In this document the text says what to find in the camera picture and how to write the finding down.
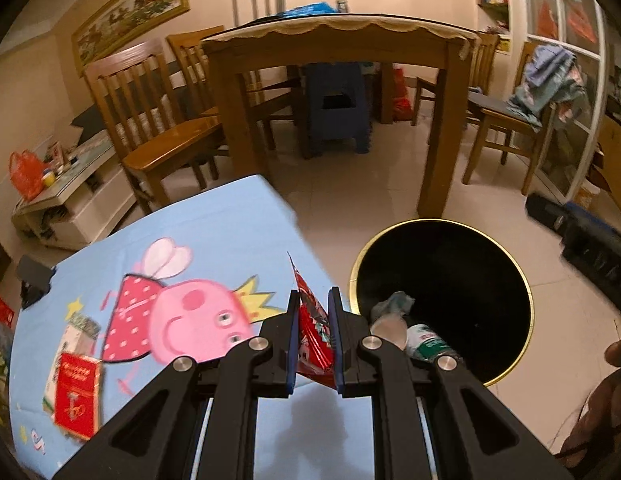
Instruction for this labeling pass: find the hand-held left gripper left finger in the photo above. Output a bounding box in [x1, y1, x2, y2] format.
[53, 289, 301, 480]

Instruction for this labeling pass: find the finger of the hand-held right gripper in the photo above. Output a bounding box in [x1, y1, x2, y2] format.
[525, 192, 571, 233]
[563, 207, 621, 286]

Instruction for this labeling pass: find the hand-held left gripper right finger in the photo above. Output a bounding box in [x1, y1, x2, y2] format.
[328, 286, 574, 480]

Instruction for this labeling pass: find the red snack wrapper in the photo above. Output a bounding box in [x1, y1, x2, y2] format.
[287, 252, 339, 391]

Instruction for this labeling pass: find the tissue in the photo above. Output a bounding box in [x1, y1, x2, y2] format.
[371, 290, 416, 323]

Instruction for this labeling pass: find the clear plastic water bottle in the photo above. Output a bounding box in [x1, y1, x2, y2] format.
[371, 317, 464, 366]

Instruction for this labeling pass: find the black gold-rimmed trash bin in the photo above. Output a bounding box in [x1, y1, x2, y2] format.
[349, 218, 534, 388]

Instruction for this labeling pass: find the person's right hand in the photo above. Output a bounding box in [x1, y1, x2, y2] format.
[555, 334, 621, 461]

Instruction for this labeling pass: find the brown cardboard box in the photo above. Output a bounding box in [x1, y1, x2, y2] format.
[573, 115, 621, 211]

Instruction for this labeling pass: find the wooden dining chair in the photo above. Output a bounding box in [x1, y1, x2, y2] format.
[166, 25, 296, 151]
[461, 42, 561, 196]
[413, 31, 501, 146]
[84, 40, 226, 216]

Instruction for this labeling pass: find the pile of clothes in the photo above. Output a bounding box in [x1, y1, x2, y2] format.
[505, 44, 589, 128]

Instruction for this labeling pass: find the blue cartoon tablecloth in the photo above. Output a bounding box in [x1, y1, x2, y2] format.
[8, 174, 359, 480]

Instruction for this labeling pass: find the red plastic bag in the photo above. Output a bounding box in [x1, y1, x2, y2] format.
[391, 66, 415, 122]

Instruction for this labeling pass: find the white framed glass door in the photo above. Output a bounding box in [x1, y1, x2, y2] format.
[511, 0, 611, 201]

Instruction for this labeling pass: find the blue plastic stool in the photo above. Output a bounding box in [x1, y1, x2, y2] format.
[300, 62, 374, 160]

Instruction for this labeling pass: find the white and green carton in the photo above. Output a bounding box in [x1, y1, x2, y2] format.
[40, 312, 102, 413]

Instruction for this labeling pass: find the red cigarette box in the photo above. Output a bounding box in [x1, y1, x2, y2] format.
[53, 351, 104, 442]

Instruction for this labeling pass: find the white glass-top coffee table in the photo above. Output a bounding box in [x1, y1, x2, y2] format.
[10, 130, 141, 251]

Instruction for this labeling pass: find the black phone stand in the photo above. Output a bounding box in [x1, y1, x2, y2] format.
[16, 255, 57, 311]

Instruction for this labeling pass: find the wooden dining table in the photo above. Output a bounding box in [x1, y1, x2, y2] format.
[200, 12, 484, 218]

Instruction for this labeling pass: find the lace-edged table cover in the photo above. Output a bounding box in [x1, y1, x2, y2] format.
[203, 12, 484, 58]

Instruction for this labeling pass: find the dark grey sofa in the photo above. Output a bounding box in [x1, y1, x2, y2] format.
[69, 102, 116, 151]

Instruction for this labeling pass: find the blue plastic bag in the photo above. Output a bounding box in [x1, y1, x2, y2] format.
[283, 2, 341, 17]

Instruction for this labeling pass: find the orange plastic bag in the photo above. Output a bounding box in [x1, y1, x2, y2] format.
[9, 150, 45, 201]

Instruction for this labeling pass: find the black wifi router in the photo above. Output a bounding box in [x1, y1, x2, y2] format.
[230, 0, 286, 26]

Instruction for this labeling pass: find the framed horse painting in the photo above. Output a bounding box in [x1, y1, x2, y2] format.
[70, 0, 190, 78]

